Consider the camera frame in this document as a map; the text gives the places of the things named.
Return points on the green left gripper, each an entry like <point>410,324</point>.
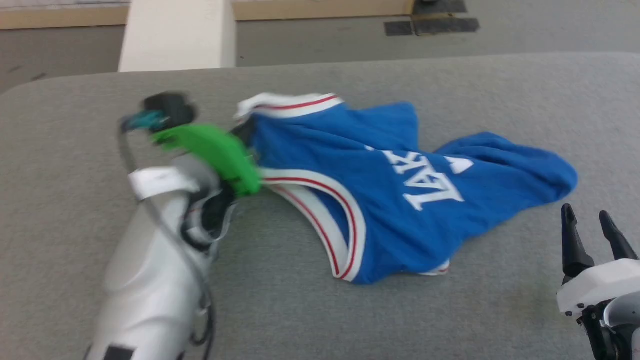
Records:
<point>215,150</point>

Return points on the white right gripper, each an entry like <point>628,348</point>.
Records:
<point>600,282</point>

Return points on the blue basketball jersey white trim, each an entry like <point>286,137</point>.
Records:
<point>380,210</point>

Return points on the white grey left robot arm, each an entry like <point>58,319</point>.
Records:
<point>150,280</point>

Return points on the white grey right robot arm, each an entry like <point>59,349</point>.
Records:
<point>617,330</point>

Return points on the white square pillar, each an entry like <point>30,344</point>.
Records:
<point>177,35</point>

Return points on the wooden baseboard strip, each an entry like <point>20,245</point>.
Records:
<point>320,10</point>

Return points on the grey fabric sofa cushion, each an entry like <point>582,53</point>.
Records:
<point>320,310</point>

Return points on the long black floor tape patch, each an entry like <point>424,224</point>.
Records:
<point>445,26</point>

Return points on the dark floor plate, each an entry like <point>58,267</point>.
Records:
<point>440,6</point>

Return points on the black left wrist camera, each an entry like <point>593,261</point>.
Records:
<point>167,109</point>

